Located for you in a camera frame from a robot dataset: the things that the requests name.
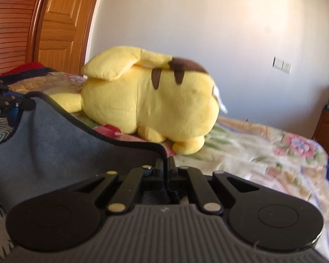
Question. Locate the wooden panel door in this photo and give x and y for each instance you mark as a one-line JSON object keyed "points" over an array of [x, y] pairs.
{"points": [[63, 27]]}

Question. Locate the yellow plush toy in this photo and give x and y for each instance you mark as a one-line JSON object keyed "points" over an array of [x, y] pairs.
{"points": [[153, 101]]}

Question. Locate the grey-blue towel with black edge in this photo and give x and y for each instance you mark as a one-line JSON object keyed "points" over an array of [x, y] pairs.
{"points": [[60, 148]]}

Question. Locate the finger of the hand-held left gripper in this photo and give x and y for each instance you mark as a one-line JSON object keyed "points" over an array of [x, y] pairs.
{"points": [[24, 104], [13, 116]]}

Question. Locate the red cloth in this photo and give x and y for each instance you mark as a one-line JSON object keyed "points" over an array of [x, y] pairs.
{"points": [[24, 67]]}

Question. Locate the white wall switch plate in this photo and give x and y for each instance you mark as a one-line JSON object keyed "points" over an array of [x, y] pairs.
{"points": [[281, 65]]}

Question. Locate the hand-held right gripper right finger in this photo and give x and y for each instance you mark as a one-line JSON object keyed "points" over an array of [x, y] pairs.
{"points": [[172, 173]]}

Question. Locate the dark blue cloth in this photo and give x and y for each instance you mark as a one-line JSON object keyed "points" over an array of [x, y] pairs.
{"points": [[30, 74]]}

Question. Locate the floral bed blanket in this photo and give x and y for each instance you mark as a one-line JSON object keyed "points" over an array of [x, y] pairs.
{"points": [[263, 153]]}

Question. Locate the wooden louvered wardrobe door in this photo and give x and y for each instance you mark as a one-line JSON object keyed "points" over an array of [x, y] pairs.
{"points": [[8, 22]]}

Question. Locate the wooden cabinet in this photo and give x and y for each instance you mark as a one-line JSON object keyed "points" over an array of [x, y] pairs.
{"points": [[327, 134]]}

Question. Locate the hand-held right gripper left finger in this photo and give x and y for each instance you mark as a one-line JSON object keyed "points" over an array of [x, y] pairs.
{"points": [[159, 176]]}

